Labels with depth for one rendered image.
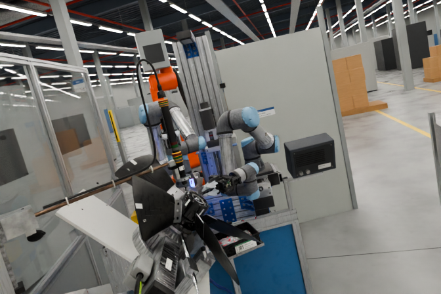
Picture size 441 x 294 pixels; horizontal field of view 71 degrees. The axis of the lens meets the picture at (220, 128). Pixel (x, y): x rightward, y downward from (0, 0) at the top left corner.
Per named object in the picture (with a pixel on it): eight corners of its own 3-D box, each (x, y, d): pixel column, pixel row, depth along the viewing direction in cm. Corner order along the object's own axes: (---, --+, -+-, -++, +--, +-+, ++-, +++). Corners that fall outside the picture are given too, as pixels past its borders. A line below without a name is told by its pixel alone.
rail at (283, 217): (149, 260, 178) (145, 247, 177) (150, 256, 182) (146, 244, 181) (298, 222, 181) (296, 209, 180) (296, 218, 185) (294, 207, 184)
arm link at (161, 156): (176, 177, 210) (163, 103, 186) (155, 184, 205) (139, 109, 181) (171, 168, 220) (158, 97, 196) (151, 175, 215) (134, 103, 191)
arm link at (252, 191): (243, 195, 176) (239, 177, 175) (262, 194, 171) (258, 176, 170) (239, 201, 169) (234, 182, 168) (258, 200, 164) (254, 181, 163)
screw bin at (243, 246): (224, 260, 155) (221, 247, 154) (214, 246, 170) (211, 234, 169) (262, 244, 161) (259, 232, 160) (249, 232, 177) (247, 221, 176)
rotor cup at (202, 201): (194, 238, 125) (213, 213, 124) (165, 218, 123) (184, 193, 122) (195, 222, 139) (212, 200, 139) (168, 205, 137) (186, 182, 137)
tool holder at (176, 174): (176, 184, 133) (171, 163, 131) (168, 182, 138) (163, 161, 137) (193, 176, 138) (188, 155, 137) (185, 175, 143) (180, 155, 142)
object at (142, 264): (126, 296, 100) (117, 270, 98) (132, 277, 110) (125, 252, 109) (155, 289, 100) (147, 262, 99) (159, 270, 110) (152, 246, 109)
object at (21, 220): (2, 245, 95) (-7, 219, 94) (1, 239, 100) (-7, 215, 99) (39, 229, 101) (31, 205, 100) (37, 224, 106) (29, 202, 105)
